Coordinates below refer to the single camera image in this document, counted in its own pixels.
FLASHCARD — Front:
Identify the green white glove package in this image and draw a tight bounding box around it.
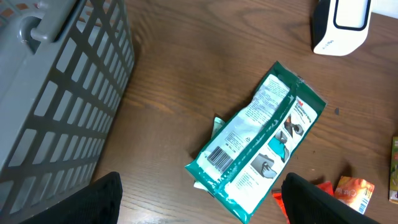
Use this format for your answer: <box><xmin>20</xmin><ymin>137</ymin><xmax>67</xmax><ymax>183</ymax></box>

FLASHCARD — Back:
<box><xmin>185</xmin><ymin>62</ymin><xmax>326</xmax><ymax>223</ymax></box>

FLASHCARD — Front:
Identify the slim red snack packet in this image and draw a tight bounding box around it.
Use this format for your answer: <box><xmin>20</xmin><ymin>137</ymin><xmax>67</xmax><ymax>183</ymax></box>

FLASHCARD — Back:
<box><xmin>272</xmin><ymin>181</ymin><xmax>334</xmax><ymax>224</ymax></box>

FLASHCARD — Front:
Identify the grey plastic basket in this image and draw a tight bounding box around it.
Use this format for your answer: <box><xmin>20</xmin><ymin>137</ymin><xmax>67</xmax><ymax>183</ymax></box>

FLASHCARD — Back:
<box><xmin>1</xmin><ymin>0</ymin><xmax>134</xmax><ymax>223</ymax></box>

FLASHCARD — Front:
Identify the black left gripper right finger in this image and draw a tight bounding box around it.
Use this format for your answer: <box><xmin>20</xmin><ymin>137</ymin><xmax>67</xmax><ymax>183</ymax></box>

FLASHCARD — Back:
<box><xmin>282</xmin><ymin>172</ymin><xmax>378</xmax><ymax>224</ymax></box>

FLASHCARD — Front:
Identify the light green wipes pack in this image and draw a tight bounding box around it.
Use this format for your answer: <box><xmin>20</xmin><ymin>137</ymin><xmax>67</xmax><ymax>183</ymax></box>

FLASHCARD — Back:
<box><xmin>193</xmin><ymin>117</ymin><xmax>225</xmax><ymax>192</ymax></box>

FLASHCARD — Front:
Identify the orange tissue pack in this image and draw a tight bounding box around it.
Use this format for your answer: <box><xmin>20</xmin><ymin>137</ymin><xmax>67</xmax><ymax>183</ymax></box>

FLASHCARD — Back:
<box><xmin>334</xmin><ymin>176</ymin><xmax>374</xmax><ymax>215</ymax></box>

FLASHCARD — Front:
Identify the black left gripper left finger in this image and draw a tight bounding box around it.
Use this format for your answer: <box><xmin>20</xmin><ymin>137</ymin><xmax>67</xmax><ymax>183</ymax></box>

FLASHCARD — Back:
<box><xmin>22</xmin><ymin>172</ymin><xmax>123</xmax><ymax>224</ymax></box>

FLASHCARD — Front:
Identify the green tea carton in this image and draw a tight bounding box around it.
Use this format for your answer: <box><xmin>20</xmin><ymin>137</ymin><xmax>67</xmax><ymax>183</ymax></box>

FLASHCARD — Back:
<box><xmin>389</xmin><ymin>137</ymin><xmax>398</xmax><ymax>203</ymax></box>

